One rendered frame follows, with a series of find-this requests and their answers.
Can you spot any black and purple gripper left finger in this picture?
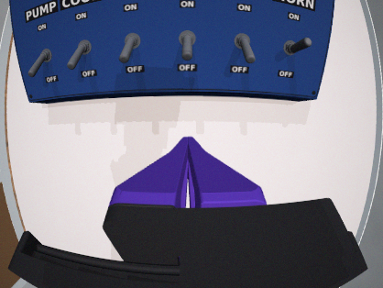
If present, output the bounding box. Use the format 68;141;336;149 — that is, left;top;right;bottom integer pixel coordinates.
108;137;188;207

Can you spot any dark blue switch console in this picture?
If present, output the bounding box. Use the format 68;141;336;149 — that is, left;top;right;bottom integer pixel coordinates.
9;0;335;104

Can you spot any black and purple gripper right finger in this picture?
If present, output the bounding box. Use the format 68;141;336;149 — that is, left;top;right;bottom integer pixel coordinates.
188;137;267;207

